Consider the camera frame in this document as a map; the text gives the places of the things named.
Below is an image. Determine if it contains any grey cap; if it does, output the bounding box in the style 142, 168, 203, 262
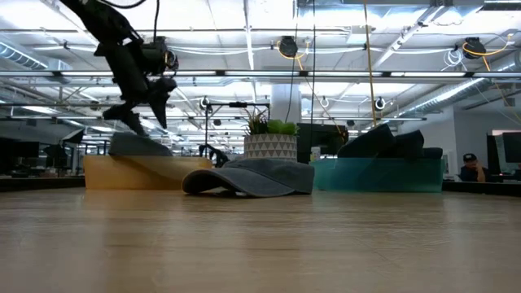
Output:
182, 158, 315, 199
107, 132, 175, 159

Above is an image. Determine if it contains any long ceiling light bar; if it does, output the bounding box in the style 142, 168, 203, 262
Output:
0, 69, 521, 79

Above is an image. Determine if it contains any orange translucent plastic bin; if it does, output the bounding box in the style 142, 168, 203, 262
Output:
83, 155, 213, 191

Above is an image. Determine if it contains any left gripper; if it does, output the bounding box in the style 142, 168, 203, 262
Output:
95, 38, 179, 138

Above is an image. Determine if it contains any yellow hanging cable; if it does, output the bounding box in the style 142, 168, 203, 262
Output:
361, 0, 379, 128

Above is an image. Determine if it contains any spiky artificial air plant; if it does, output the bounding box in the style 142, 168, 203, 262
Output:
243, 108, 269, 136

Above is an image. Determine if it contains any black ceiling cable reel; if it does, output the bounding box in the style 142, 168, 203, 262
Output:
463, 36, 488, 60
278, 35, 300, 59
162, 48, 180, 71

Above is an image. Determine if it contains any person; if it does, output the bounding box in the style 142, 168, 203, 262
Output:
459, 153, 492, 183

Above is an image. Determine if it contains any green translucent plastic bin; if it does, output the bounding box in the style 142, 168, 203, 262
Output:
309, 157, 445, 193

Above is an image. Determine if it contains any green artificial succulent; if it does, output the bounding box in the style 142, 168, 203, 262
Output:
266, 119, 300, 137

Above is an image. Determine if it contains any black computer monitor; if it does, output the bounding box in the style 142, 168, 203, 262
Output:
501, 132, 521, 164
296, 122, 350, 164
486, 133, 502, 176
0, 136, 41, 176

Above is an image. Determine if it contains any black hanging cable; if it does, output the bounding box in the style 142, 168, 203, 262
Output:
310, 0, 317, 150

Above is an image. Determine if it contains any silver ventilation duct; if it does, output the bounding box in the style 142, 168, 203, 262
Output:
0, 40, 74, 73
396, 52, 521, 119

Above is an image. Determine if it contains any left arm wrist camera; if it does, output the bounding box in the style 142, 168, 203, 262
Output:
140, 38, 166, 77

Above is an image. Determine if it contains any white triangle-pattern plant pot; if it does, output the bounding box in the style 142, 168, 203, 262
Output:
243, 133, 298, 163

